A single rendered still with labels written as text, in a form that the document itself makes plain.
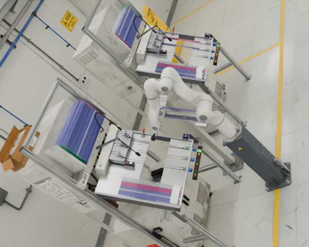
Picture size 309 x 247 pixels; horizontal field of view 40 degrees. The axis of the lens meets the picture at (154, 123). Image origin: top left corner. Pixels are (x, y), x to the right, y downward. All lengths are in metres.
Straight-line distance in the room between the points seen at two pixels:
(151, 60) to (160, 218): 1.70
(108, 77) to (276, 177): 1.99
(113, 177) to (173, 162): 0.53
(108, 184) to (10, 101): 2.01
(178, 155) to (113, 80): 1.29
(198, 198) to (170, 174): 0.66
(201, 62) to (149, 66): 0.55
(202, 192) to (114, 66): 1.55
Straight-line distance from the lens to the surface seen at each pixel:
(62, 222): 5.05
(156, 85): 3.10
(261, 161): 3.66
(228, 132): 3.43
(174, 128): 4.90
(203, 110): 3.21
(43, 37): 5.82
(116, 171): 3.61
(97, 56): 4.38
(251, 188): 4.08
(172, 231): 3.77
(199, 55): 4.57
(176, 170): 3.59
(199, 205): 4.13
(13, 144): 3.74
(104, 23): 4.59
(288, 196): 3.80
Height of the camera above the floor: 2.78
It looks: 28 degrees down
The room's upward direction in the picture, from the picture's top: 50 degrees counter-clockwise
